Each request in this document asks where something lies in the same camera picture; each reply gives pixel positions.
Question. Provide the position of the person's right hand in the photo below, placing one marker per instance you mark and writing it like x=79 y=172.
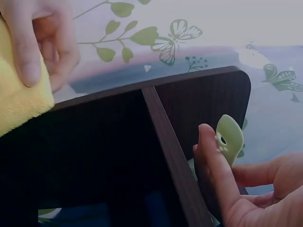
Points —
x=260 y=208

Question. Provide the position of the person's left hand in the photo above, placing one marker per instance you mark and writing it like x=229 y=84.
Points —
x=40 y=28

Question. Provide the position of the person's left fingers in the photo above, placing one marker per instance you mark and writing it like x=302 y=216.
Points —
x=30 y=68

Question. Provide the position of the yellow microfibre cloth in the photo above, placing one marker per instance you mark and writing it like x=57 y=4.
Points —
x=16 y=99

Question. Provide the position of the pale green plastic spoon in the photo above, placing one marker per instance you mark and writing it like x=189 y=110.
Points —
x=230 y=132

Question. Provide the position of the dark wooden shelf organizer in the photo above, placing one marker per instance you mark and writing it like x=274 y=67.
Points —
x=99 y=146

